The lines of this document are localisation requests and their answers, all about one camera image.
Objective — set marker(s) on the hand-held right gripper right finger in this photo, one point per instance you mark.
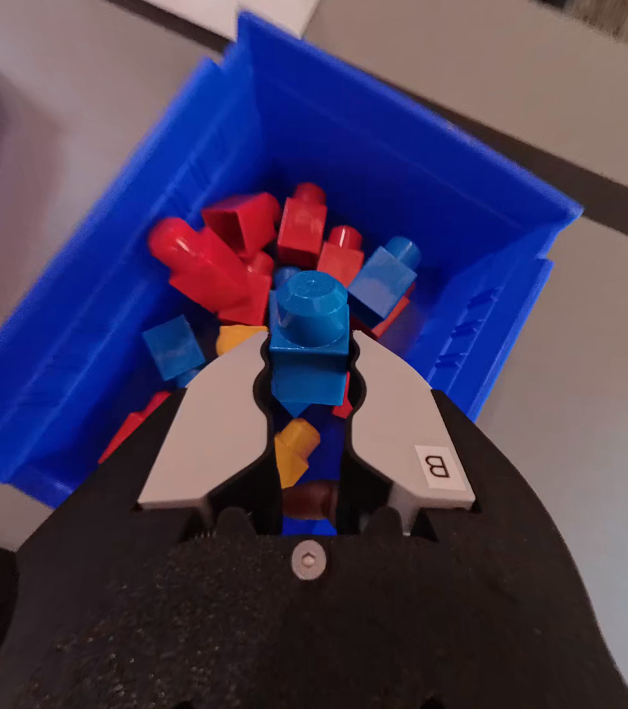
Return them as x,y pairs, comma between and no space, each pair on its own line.
402,432

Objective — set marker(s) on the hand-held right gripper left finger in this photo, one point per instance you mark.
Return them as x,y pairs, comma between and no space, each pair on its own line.
208,437

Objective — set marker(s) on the blue mega block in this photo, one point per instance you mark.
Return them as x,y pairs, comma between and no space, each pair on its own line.
308,354

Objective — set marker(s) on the pile of mega blocks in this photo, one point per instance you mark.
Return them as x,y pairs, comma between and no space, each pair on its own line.
225,266

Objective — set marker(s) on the blue plastic bin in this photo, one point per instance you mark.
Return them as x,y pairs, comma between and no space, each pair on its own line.
375,138

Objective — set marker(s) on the person's right hand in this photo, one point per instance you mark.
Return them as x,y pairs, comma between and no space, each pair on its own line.
305,498

